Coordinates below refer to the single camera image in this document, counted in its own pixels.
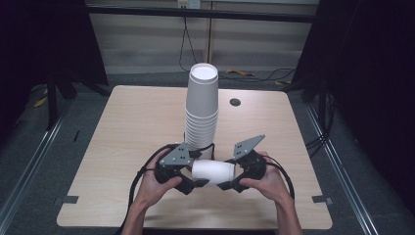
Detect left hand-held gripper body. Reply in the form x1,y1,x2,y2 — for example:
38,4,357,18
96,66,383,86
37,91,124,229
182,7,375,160
154,142,194,196

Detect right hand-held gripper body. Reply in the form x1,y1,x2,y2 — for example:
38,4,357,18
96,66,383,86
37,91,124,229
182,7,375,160
230,134,269,194

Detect black wire cup holder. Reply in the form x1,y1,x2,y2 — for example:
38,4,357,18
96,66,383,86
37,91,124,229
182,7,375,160
189,142,217,162

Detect stack of white paper cups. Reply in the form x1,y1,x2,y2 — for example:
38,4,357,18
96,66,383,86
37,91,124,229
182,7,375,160
183,63,220,153

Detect person's left hand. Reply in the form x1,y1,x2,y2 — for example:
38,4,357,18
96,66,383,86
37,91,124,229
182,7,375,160
133,148,184,211

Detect person's right hand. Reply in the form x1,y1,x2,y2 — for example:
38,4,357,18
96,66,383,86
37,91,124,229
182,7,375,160
239,150,292,206

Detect yellow floor tape strip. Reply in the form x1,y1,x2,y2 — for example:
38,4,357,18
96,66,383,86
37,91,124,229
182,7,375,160
225,68,255,78

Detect black metal stand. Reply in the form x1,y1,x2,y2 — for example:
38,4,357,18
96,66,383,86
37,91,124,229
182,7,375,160
45,70,61,131

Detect black curtain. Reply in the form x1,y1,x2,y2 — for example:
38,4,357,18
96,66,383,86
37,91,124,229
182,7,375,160
0,0,110,145
291,0,415,205

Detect black horizontal bar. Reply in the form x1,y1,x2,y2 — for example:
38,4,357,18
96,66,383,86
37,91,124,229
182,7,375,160
84,4,317,24

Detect yellow floor scrap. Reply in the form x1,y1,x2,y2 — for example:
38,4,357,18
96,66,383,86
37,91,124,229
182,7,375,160
32,88,49,109

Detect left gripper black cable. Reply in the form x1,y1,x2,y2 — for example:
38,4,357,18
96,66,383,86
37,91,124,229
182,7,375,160
114,143,180,235

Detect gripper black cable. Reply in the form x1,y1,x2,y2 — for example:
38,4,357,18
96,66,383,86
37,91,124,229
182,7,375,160
260,155,297,201
114,143,180,235

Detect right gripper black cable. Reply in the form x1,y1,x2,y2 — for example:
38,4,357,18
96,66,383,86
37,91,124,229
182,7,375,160
260,155,297,201

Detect black floor cables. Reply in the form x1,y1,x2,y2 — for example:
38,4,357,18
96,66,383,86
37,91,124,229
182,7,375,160
218,67,298,83

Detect black cable bundle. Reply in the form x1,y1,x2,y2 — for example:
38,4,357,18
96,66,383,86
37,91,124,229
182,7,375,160
304,94,338,159

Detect metal floor rail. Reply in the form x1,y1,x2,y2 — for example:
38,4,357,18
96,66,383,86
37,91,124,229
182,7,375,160
304,103,380,235
0,107,68,226

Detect black hanging cable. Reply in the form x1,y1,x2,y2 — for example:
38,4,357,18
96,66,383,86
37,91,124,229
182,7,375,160
178,16,197,72

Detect wall power socket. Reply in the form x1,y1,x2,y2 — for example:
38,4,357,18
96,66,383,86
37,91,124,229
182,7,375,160
176,0,202,10

